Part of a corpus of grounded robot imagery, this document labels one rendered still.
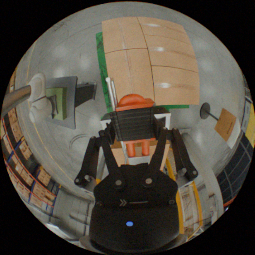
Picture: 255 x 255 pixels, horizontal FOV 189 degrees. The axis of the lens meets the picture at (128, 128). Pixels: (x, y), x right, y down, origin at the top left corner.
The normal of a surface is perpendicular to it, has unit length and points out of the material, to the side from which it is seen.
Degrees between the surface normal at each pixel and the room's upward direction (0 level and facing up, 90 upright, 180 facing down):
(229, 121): 90
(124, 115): 0
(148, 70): 0
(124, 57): 0
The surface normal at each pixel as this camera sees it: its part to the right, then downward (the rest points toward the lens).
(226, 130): -0.95, -0.27
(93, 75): -0.03, 0.50
